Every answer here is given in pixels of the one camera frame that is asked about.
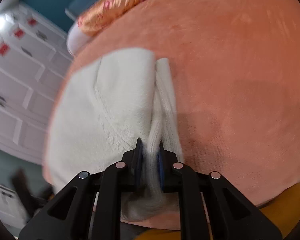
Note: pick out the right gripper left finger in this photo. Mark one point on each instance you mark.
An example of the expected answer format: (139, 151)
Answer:
(89, 206)

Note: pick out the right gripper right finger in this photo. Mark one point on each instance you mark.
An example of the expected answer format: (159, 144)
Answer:
(210, 207)

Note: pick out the cream knit cardigan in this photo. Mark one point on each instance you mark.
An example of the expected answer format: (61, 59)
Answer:
(124, 96)

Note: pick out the white wardrobe with red tags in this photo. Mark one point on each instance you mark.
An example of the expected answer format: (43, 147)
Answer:
(33, 63)

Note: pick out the orange plush bed cover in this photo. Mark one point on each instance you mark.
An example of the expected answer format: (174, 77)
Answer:
(235, 68)

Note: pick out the white pillow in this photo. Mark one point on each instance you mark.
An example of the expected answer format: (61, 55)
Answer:
(76, 40)

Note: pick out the orange satin pillow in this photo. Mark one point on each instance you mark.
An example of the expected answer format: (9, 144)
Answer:
(102, 13)

